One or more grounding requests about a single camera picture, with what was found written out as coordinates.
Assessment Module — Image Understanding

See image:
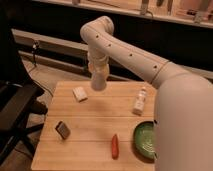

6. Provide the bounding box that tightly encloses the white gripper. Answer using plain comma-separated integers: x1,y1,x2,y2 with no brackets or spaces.
88,57,109,75

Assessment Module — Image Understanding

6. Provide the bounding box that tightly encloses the white ceramic cup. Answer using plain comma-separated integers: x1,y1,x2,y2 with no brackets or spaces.
91,72,106,91

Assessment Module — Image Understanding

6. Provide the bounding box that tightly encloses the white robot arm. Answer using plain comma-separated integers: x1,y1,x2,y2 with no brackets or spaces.
80,16,213,171

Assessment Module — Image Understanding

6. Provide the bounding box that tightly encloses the dark rectangular eraser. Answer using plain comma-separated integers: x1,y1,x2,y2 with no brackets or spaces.
55,121,70,139

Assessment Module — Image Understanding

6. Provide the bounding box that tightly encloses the green ceramic plate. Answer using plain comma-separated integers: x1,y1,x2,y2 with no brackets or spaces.
133,121,155,160

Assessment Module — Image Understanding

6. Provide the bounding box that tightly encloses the white rectangular block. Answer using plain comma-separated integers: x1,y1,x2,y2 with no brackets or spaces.
73,87,87,102

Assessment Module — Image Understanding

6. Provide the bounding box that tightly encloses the small white bottle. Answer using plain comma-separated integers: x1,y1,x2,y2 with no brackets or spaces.
132,87,147,115

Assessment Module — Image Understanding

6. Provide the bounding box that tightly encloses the orange carrot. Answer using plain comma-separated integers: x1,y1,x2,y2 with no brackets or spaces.
111,134,119,159

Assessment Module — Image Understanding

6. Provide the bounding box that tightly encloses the black office chair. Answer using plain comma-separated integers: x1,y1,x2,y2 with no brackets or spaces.
0,81,48,166

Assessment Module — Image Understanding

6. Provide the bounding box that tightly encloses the black hanging cable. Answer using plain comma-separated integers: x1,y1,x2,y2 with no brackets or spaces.
30,39,40,68

